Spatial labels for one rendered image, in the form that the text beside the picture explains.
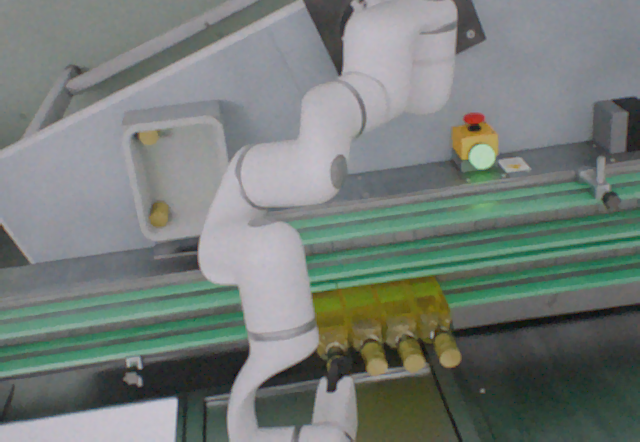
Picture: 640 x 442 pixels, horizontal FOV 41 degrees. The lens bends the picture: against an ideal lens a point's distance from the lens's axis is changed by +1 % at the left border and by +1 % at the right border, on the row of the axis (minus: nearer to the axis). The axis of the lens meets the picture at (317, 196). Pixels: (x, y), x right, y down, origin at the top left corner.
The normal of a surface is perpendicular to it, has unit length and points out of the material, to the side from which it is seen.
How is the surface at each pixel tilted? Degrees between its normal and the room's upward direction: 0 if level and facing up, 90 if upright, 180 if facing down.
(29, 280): 90
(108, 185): 0
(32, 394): 90
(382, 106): 44
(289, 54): 0
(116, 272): 90
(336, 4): 2
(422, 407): 90
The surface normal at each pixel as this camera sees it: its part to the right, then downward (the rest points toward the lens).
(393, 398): -0.11, -0.90
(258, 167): -0.68, -0.18
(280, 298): 0.15, 0.11
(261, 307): -0.36, 0.19
